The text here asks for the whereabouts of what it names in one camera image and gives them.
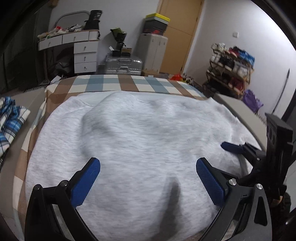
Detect light grey hoodie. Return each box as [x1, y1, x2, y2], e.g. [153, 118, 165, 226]
[25, 91, 257, 240]

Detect person's right hand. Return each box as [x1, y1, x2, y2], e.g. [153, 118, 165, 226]
[271, 192, 292, 213]

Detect purple bag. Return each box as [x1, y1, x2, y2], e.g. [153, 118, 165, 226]
[242, 89, 263, 114]

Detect bamboo shoe rack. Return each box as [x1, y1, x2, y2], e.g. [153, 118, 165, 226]
[203, 43, 255, 99]

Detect red orange toy pile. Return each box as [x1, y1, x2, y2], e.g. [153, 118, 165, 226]
[170, 74, 186, 82]

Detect blue plaid shirt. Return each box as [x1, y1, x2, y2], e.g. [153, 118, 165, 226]
[0, 96, 30, 167]

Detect cardboard box on floor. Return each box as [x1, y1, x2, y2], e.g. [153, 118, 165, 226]
[141, 70, 159, 77]

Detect checkered bed sheet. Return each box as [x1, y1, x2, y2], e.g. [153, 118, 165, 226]
[12, 74, 208, 223]

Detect silver lying suitcase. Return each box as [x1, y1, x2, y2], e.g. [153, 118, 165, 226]
[104, 54, 142, 76]

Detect wooden door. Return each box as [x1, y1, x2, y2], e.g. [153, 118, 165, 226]
[159, 0, 204, 74]

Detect stacked shoe boxes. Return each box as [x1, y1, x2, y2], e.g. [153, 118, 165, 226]
[142, 13, 170, 36]

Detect flower bouquet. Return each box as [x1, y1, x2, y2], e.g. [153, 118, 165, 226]
[110, 28, 126, 57]

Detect white drawer desk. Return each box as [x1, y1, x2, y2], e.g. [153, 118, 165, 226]
[38, 30, 99, 74]

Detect black box on desk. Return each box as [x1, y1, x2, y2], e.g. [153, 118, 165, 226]
[84, 10, 103, 30]

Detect arched mirror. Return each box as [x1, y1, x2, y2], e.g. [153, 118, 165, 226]
[54, 11, 90, 29]

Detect wall switch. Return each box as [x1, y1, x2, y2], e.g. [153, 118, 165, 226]
[233, 32, 239, 38]

